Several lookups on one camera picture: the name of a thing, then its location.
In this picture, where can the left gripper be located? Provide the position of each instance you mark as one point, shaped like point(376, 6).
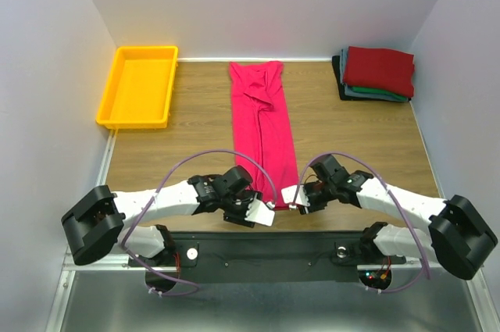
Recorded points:
point(239, 219)

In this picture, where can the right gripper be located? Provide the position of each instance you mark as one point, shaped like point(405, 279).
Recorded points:
point(312, 207)

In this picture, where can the pink t shirt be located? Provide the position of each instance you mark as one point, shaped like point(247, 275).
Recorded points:
point(261, 127)

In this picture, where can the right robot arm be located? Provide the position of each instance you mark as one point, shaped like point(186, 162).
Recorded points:
point(450, 232)

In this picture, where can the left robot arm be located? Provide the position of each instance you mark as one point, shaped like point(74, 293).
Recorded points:
point(103, 219)

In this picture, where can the folded blue grey t shirt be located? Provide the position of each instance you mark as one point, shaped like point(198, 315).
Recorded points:
point(343, 63)

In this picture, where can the folded green t shirt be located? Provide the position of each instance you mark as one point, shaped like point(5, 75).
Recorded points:
point(373, 93)

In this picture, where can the folded black t shirt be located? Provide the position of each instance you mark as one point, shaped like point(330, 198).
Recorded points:
point(335, 62)

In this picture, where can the folded red t shirt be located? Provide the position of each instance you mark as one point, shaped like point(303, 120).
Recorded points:
point(380, 68)

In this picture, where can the yellow plastic tray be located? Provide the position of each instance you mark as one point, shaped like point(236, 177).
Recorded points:
point(139, 88)

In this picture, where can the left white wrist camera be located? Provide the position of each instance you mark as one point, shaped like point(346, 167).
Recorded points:
point(258, 212)

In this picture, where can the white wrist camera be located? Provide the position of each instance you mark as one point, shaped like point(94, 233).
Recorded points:
point(258, 212)
point(294, 197)

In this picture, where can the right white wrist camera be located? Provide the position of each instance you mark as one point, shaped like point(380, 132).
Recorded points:
point(294, 197)

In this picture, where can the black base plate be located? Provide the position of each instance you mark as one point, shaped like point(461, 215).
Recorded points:
point(243, 257)

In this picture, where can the aluminium frame rail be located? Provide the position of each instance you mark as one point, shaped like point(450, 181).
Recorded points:
point(167, 283)

